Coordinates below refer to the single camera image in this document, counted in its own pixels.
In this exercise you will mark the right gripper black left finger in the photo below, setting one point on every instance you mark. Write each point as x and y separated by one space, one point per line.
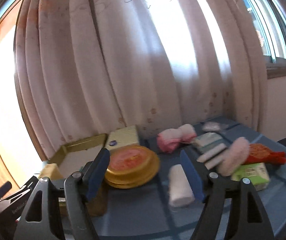
41 217

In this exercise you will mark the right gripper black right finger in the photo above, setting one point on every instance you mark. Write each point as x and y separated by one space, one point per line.
248 218

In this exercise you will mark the yellow sponge cloth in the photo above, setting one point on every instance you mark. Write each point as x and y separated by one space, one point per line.
51 171

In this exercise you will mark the green tissue pack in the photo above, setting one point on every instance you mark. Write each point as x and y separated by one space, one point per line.
256 173

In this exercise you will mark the red gold drawstring pouch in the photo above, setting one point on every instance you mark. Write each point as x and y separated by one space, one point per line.
259 153

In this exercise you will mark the pink fuzzy cloth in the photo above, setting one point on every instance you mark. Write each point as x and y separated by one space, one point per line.
235 156

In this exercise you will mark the white foam block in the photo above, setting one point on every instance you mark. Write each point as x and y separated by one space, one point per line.
180 192

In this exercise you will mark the clear plastic item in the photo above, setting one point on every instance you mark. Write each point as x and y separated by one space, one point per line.
214 127

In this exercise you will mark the teal white wipes packet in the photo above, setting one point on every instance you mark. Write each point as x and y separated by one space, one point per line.
207 141

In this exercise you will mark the gold metal tray box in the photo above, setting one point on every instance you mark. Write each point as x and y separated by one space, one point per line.
73 157

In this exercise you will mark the round gold pink tin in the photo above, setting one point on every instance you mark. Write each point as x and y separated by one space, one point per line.
131 166

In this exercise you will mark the pale yellow tissue box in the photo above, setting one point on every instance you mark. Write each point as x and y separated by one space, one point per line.
120 138

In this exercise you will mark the white rectangular pad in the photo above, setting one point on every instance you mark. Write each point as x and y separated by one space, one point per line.
214 156

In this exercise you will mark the pink white rolled socks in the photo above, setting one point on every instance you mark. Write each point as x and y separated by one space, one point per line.
170 139

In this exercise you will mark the pink floral curtain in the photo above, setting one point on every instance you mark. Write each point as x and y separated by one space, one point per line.
87 67

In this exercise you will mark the window frame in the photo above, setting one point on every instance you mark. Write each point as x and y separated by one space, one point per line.
270 26

